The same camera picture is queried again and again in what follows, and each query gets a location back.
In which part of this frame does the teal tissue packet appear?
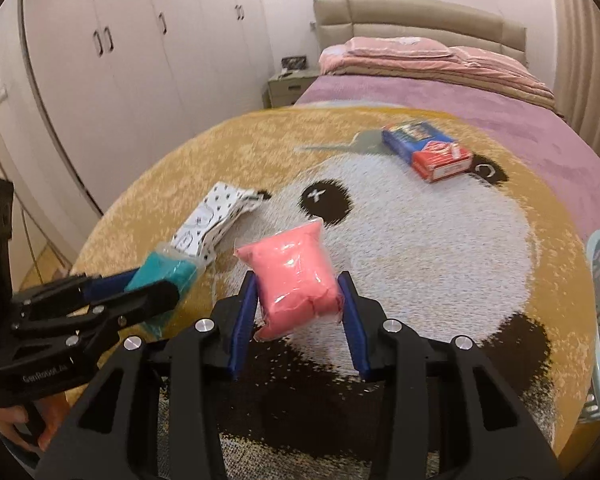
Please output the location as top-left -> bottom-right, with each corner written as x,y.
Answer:
124,242 -> 207,337

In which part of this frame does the pink pillow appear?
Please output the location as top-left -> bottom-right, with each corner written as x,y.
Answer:
449,45 -> 524,69
346,35 -> 454,59

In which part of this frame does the round panda rug table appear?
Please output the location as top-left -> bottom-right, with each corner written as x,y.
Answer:
72,104 -> 599,480

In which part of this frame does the person's left hand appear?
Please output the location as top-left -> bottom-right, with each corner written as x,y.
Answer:
0,396 -> 62,453

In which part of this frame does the folded pink quilt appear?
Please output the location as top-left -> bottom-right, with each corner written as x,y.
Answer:
319,37 -> 557,112

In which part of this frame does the white printed carton box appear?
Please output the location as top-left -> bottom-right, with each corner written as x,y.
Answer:
172,180 -> 272,267

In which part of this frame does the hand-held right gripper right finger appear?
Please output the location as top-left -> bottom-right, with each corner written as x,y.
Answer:
335,269 -> 564,480

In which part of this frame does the grey nightstand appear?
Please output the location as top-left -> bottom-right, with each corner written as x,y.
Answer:
266,67 -> 321,109

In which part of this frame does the beige padded headboard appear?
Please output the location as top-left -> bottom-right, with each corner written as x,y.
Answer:
312,0 -> 529,69

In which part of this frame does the blue and red box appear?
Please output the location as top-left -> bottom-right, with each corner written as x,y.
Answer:
381,119 -> 474,184

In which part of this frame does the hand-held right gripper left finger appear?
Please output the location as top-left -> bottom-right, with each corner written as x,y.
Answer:
35,270 -> 259,480

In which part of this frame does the pink tissue packet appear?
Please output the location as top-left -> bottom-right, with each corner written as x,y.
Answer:
233,219 -> 342,344

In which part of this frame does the beige curtain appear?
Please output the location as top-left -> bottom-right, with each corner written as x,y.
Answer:
549,0 -> 600,183

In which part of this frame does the white wardrobe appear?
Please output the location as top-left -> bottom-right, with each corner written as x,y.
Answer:
0,0 -> 277,266

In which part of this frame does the purple bedspread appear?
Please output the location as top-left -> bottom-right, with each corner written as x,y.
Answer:
292,74 -> 600,242

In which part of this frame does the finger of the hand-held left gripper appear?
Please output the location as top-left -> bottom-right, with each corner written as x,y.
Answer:
11,281 -> 179,342
11,269 -> 138,319

